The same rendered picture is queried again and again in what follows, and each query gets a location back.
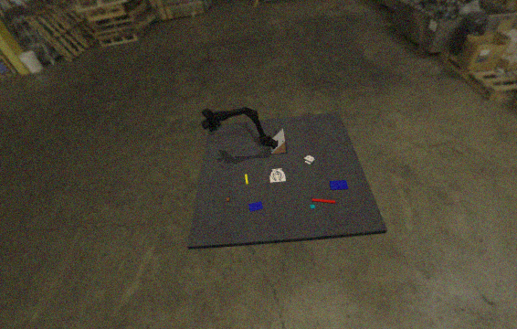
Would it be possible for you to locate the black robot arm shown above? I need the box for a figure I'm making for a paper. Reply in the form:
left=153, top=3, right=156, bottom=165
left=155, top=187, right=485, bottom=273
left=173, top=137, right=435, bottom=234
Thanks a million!
left=201, top=107, right=278, bottom=149

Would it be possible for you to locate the blue flat square panel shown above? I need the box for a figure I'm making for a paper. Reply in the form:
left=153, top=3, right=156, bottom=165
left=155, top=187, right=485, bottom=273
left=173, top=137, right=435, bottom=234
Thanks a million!
left=248, top=201, right=263, bottom=212

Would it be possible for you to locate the blue flat plate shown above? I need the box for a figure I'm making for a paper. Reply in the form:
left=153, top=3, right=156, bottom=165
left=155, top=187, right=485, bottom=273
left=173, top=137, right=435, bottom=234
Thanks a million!
left=329, top=180, right=348, bottom=190

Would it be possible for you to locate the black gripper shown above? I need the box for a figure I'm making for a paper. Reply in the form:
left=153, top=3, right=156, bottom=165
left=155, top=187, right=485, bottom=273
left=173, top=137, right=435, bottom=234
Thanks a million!
left=201, top=108, right=217, bottom=132

